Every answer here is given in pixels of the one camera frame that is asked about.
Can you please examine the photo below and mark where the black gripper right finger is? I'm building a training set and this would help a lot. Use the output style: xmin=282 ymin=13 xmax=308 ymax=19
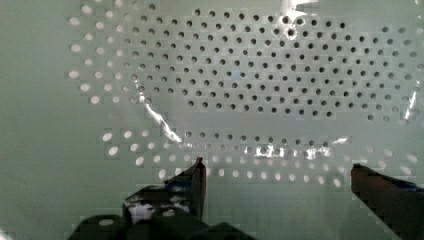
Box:
xmin=350 ymin=163 xmax=424 ymax=240

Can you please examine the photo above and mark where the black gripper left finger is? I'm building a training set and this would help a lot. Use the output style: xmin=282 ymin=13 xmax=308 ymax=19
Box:
xmin=122 ymin=157 xmax=206 ymax=224

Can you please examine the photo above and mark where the green oval strainer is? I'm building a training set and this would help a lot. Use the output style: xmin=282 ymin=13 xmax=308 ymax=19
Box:
xmin=1 ymin=0 xmax=423 ymax=240

